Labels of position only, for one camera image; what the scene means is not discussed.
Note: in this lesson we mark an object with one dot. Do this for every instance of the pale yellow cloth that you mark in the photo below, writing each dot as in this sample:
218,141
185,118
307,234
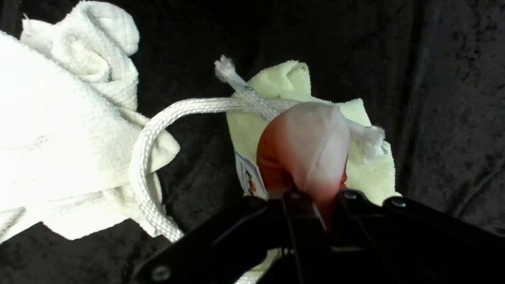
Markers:
285,84

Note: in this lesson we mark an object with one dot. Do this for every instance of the small white towel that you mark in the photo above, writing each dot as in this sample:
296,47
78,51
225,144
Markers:
64,136

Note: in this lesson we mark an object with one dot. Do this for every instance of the red toy with green leaves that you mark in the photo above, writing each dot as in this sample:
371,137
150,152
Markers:
305,147

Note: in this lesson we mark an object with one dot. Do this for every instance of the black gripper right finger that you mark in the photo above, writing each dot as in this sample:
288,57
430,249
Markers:
420,246

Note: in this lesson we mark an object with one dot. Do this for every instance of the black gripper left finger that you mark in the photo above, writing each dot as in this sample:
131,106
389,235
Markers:
237,246

